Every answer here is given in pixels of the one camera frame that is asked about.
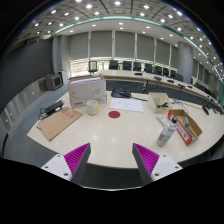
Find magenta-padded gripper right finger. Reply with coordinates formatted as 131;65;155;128
131;142;184;186

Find white copy paper box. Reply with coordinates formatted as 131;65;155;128
67;75;108;109

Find flat round red coaster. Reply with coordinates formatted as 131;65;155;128
107;110;121;119

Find white printed paper sheet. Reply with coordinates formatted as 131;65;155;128
109;97;145;113

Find black phone cable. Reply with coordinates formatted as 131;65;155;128
119;92;148;102

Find white mug with yellow print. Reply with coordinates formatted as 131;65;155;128
86;99;100;116

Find row of black office chairs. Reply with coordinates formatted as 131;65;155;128
108;59;184;83

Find open red-edged cardboard box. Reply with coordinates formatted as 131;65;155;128
167;108;203;146

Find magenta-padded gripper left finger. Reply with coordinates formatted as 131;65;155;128
40;142;92;185

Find long curved conference desk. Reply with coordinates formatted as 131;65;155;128
96;69;224;111

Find small open white box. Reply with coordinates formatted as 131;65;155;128
147;91;173;114

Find black power adapter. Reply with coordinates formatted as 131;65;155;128
43;100;65;116

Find clear black-capped water bottle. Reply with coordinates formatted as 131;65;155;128
156;116;179;148

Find single black swivel chair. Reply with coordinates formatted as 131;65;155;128
87;60;99;75

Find recessed ceiling lights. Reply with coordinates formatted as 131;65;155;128
23;0;224;78

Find white remote control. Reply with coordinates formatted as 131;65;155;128
155;113;169;126

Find brown paper envelope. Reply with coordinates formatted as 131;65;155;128
38;107;84;142

